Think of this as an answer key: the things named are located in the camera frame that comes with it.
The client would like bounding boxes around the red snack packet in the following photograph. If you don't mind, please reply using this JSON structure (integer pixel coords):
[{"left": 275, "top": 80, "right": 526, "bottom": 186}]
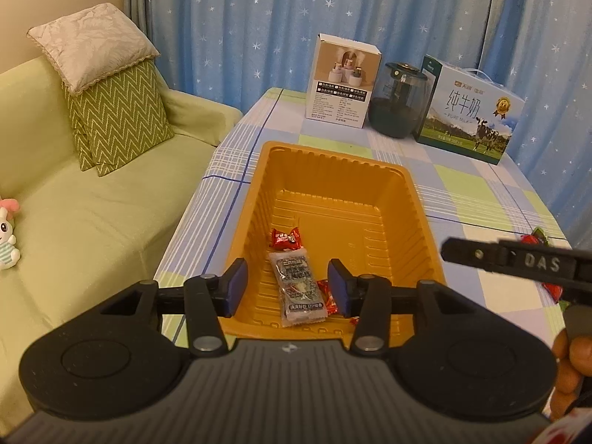
[{"left": 541, "top": 283, "right": 563, "bottom": 304}]

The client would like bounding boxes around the small red candy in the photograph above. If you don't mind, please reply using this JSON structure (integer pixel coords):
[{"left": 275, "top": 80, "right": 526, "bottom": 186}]
[{"left": 317, "top": 279, "right": 339, "bottom": 316}]

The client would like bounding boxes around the green brown snack wrapper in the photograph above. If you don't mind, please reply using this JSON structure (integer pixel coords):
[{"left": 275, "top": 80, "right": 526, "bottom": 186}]
[{"left": 521, "top": 226, "right": 551, "bottom": 246}]

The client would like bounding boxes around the grey black snack packet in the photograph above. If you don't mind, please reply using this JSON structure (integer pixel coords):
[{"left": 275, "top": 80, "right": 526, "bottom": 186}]
[{"left": 269, "top": 248, "right": 328, "bottom": 328}]

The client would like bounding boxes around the right hand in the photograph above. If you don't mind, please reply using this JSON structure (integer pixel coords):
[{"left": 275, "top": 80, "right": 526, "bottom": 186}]
[{"left": 550, "top": 329, "right": 582, "bottom": 421}]

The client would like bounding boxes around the orange plastic tray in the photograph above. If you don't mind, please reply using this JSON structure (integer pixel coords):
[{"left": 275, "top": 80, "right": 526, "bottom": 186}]
[{"left": 221, "top": 141, "right": 445, "bottom": 344}]

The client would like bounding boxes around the checked tablecloth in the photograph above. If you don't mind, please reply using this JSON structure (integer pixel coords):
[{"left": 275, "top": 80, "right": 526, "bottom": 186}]
[{"left": 151, "top": 86, "right": 575, "bottom": 348}]

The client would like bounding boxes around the light green sofa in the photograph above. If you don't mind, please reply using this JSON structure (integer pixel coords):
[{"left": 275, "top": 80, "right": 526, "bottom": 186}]
[{"left": 1, "top": 57, "right": 242, "bottom": 432}]

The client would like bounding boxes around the dark green glass humidifier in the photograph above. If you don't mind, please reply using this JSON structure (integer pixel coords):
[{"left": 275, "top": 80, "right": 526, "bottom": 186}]
[{"left": 368, "top": 62, "right": 428, "bottom": 138}]

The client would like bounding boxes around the green chevron cushion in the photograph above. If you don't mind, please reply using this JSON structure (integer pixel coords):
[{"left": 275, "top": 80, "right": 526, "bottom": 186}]
[{"left": 63, "top": 59, "right": 174, "bottom": 176}]

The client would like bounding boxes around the milk carton gift box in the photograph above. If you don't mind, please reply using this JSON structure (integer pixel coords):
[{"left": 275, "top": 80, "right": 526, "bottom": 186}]
[{"left": 413, "top": 55, "right": 525, "bottom": 164}]

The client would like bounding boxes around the pink plush toy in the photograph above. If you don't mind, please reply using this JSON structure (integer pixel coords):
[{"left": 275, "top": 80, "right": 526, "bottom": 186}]
[{"left": 0, "top": 198, "right": 21, "bottom": 270}]

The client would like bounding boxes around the white humidifier product box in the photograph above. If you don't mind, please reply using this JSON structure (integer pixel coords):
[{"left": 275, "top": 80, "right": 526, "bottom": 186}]
[{"left": 305, "top": 33, "right": 382, "bottom": 128}]

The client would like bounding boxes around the blue star curtain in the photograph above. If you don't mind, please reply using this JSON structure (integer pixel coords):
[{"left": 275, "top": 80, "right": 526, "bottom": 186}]
[{"left": 124, "top": 0, "right": 591, "bottom": 246}]

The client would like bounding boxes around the beige cushion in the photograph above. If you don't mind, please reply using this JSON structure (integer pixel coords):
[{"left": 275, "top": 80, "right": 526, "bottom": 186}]
[{"left": 27, "top": 3, "right": 159, "bottom": 95}]

